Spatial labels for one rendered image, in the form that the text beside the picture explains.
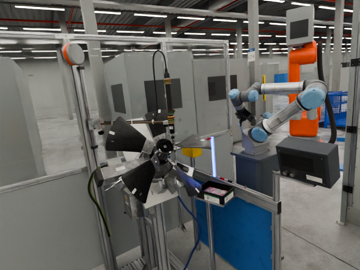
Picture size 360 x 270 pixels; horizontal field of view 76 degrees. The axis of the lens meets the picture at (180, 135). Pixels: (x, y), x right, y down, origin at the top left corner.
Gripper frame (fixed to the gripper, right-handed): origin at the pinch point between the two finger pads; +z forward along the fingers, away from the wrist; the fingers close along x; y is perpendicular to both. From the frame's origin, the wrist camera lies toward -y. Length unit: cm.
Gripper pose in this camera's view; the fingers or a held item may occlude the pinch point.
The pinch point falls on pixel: (249, 126)
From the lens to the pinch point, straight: 188.9
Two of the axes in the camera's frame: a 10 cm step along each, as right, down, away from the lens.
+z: 4.8, 6.3, 6.1
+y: -4.1, -4.5, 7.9
